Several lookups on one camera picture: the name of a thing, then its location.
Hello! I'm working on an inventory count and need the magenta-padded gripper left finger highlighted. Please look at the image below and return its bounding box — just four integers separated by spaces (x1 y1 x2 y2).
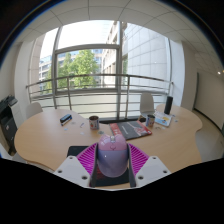
53 143 99 189

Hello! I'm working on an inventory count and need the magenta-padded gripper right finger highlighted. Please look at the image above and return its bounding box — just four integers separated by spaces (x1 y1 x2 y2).
126 143 172 189

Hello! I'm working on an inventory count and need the pink and lilac computer mouse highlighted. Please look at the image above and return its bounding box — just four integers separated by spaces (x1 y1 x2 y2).
96 134 129 178

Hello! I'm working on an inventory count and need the black mouse pad, red-blue print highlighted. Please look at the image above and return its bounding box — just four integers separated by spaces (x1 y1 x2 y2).
66 145 131 188

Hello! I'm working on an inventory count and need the red and black magazine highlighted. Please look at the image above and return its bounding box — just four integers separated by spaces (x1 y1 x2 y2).
109 120 153 141

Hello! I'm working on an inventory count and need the small printed cup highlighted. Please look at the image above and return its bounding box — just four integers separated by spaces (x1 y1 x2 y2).
145 114 156 128

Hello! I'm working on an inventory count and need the printed mug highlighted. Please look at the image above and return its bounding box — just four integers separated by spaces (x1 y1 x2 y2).
88 115 100 131

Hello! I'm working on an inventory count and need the black and blue stapler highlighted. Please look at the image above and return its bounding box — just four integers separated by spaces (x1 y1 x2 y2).
59 113 73 126

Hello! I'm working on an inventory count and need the white and blue booklet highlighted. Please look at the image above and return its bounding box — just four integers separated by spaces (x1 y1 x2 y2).
153 110 173 128

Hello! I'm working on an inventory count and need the tall black speaker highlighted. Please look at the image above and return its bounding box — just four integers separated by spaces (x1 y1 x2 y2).
163 95 174 116

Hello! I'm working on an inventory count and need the black and white printer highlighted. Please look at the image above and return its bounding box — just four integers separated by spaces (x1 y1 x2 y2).
0 95 19 155

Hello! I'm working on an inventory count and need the grey metal railing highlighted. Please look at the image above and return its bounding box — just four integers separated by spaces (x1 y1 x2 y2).
25 73 174 111

